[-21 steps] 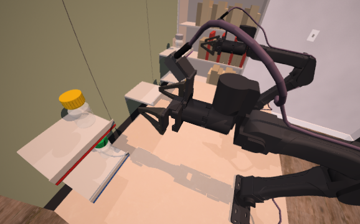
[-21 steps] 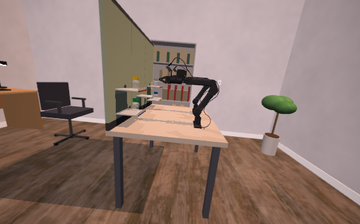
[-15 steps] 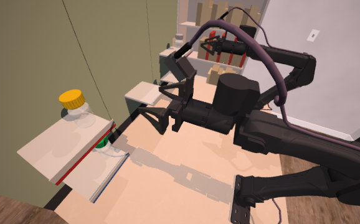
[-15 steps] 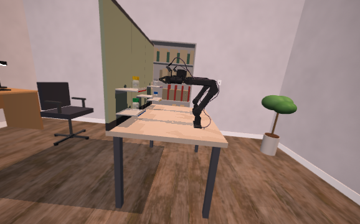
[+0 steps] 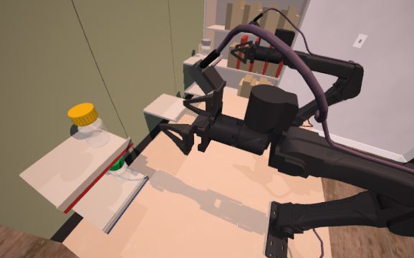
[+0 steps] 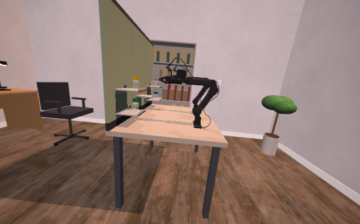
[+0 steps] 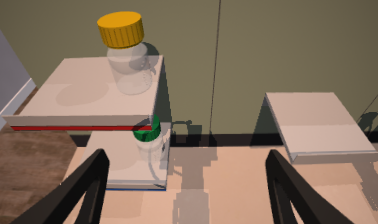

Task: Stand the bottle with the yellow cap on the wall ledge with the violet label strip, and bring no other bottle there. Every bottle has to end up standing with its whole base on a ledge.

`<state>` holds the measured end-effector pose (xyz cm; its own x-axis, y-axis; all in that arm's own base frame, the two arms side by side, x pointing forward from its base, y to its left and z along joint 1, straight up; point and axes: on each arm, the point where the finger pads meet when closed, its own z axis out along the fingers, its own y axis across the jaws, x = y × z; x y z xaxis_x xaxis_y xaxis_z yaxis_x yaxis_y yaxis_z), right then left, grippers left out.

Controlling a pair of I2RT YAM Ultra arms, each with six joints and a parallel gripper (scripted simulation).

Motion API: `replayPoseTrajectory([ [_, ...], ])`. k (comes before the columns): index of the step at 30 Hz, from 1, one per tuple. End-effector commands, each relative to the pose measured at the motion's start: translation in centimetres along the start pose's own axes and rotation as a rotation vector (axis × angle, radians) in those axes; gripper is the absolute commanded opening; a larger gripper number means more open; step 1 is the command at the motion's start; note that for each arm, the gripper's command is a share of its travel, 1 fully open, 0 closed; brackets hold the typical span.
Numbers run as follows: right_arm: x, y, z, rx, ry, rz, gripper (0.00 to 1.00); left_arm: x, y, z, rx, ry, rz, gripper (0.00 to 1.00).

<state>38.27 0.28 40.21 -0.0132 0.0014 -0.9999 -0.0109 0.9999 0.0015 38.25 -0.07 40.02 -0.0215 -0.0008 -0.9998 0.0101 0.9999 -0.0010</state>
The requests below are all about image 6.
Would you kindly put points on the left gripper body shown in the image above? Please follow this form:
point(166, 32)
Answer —
point(172, 79)

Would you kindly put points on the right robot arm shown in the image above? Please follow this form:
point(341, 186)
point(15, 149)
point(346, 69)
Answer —
point(197, 98)

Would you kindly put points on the clear bottle with green cap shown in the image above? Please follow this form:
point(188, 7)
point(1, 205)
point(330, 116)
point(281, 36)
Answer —
point(135, 104)

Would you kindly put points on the bottle with yellow cap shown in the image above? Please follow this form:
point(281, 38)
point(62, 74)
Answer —
point(136, 82)

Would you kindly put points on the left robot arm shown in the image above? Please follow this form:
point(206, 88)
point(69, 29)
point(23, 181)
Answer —
point(191, 81)

